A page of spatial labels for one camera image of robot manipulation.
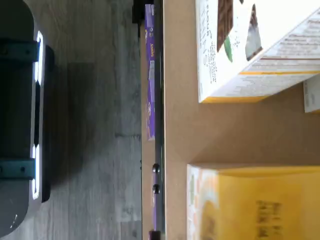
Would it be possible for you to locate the grey mobile base with light strip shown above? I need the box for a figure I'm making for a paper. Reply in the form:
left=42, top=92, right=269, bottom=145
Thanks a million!
left=0, top=0, right=56, bottom=239

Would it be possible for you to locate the brown wooden shelf board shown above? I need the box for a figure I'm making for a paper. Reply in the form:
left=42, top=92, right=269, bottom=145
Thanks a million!
left=140, top=23, right=157, bottom=240
left=162, top=0, right=320, bottom=240

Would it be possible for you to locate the purple Annie's box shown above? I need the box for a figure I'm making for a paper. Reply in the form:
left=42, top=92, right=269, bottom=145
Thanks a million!
left=144, top=3, right=157, bottom=141

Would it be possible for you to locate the black metal shelf rack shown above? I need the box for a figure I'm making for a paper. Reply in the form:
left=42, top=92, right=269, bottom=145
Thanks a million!
left=131, top=0, right=166, bottom=240

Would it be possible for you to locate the small white yellow-label box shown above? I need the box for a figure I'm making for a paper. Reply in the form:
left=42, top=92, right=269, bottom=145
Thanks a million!
left=186, top=163, right=320, bottom=240

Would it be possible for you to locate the white Simple Mills chocolate box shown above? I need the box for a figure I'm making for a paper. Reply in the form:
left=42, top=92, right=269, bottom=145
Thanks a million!
left=302, top=79, right=320, bottom=114
left=195, top=0, right=320, bottom=104

